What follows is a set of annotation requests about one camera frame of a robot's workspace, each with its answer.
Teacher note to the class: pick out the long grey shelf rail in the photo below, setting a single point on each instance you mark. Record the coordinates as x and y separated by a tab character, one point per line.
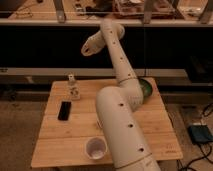
47	75

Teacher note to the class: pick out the small clear bottle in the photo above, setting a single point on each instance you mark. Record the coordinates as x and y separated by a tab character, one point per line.
73	87

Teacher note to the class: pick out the wooden folding table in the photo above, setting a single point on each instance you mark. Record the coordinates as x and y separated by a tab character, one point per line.
62	143

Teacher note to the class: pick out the white paper cup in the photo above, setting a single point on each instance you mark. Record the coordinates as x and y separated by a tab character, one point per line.
95	148

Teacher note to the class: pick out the black smartphone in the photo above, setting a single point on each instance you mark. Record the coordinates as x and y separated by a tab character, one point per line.
64	111

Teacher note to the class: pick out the green bowl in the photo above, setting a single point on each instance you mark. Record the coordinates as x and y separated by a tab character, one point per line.
146	88

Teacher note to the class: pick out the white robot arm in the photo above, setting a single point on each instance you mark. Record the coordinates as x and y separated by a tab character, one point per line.
115	105

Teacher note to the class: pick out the black power adapter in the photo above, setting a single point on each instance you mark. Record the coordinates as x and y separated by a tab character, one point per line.
200	134

